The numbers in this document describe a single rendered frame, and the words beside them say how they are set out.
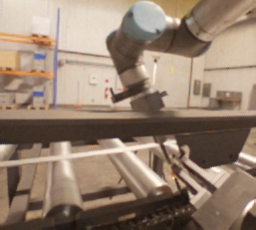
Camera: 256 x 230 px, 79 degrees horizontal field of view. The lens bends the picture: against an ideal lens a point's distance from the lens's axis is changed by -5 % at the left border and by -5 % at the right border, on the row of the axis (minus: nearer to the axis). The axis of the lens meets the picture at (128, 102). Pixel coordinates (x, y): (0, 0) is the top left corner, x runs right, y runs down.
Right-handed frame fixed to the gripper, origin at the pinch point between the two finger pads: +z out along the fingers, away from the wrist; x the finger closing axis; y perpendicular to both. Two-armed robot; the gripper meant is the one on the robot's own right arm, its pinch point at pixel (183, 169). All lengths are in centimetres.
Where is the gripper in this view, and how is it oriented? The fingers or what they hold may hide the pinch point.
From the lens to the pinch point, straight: 41.2
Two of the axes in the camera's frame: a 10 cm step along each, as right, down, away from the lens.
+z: -4.9, -3.2, 8.1
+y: 3.3, 7.9, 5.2
